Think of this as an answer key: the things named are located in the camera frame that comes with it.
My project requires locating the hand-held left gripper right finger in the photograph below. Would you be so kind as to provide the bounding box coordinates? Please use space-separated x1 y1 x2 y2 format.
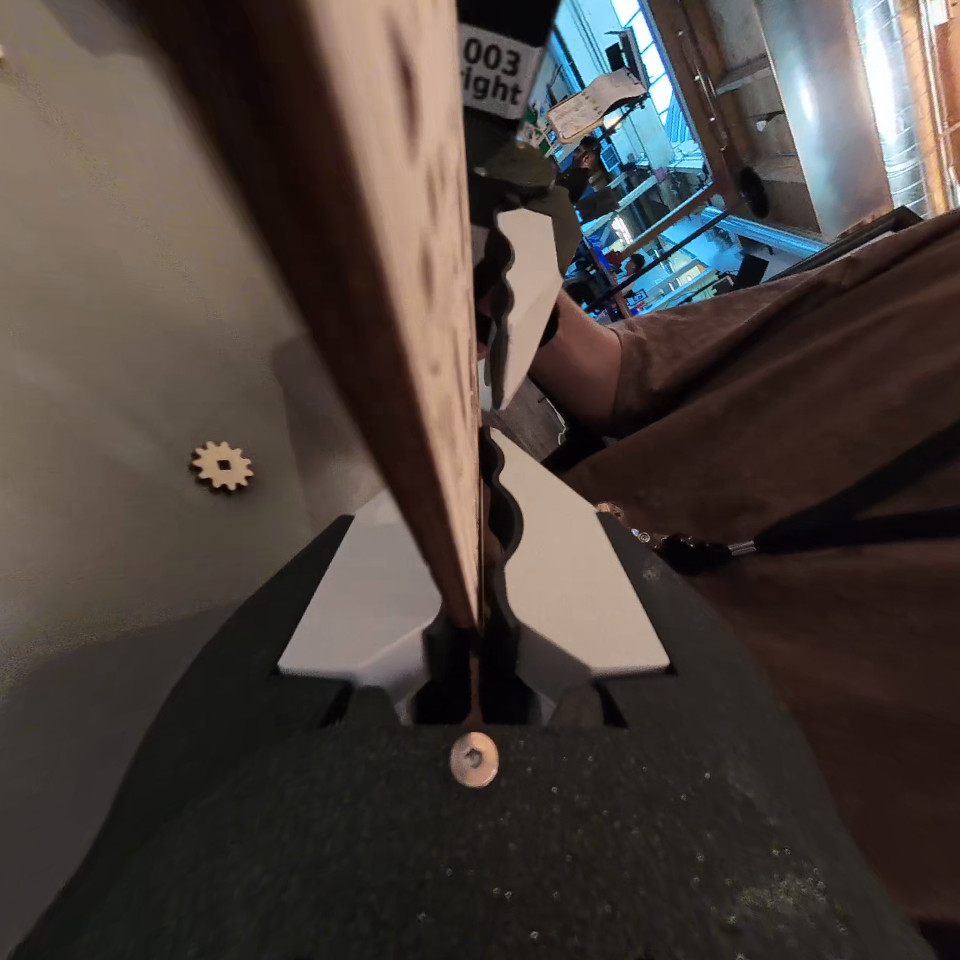
478 426 672 715

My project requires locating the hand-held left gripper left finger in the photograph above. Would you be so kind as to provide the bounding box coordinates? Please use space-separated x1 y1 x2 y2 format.
277 487 453 717

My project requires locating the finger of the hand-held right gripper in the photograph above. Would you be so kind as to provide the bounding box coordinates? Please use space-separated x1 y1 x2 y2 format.
480 208 565 412

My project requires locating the wooden parts sheet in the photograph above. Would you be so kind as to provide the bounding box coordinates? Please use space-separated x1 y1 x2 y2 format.
123 0 487 633

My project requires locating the person's right forearm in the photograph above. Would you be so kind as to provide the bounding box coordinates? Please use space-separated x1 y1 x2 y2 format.
528 288 625 438

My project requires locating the printed paper strip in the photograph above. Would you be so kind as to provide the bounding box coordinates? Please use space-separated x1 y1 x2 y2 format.
546 78 651 142

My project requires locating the wooden gear with square hole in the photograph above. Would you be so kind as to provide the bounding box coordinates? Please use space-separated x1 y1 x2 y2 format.
189 440 255 493

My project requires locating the black round disc on pole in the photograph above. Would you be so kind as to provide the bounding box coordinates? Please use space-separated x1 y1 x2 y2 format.
737 165 771 221

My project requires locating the black lanyard strap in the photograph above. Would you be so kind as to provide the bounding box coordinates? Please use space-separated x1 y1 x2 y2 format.
652 420 960 579

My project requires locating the grey rectangular air duct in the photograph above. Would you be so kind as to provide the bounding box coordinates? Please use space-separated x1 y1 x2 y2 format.
753 0 897 235

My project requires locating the silver ventilation duct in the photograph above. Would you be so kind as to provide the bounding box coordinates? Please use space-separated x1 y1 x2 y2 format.
851 0 942 215

